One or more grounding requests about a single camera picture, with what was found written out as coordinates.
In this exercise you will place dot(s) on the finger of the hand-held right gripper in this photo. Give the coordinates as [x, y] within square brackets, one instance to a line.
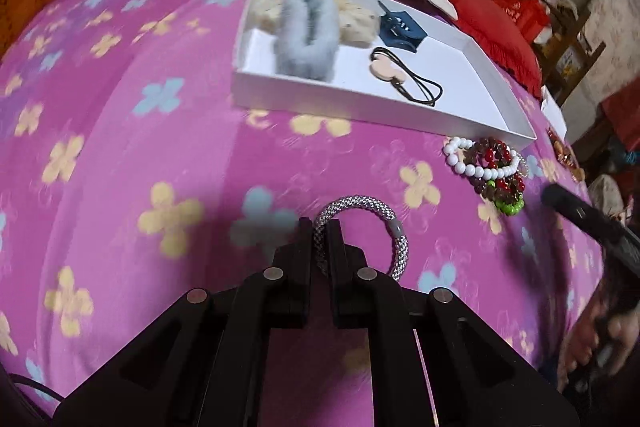
[590, 219]

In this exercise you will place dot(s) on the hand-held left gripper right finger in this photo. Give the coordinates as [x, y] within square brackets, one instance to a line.
[346, 277]

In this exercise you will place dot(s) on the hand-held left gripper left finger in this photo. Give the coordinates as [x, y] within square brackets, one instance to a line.
[295, 267]

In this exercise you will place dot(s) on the white shallow box tray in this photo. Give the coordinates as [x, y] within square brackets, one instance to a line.
[380, 92]

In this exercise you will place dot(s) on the person's right hand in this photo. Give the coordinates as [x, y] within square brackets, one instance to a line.
[600, 347]

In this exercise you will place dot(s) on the white paper box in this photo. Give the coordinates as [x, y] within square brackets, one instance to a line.
[554, 112]

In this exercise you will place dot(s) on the pink floral blanket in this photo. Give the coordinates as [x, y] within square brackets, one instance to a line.
[150, 207]

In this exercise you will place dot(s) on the wooden chair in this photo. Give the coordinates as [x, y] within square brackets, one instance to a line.
[575, 42]

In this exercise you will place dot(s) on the red frilled pillow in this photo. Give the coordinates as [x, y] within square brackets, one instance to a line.
[495, 32]

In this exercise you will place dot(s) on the red shopping bag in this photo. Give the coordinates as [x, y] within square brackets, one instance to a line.
[522, 14]

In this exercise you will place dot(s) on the navy blue claw hair clip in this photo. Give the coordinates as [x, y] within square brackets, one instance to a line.
[400, 29]

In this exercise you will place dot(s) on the cream fluffy scrunchie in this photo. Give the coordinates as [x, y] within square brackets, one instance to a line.
[352, 14]

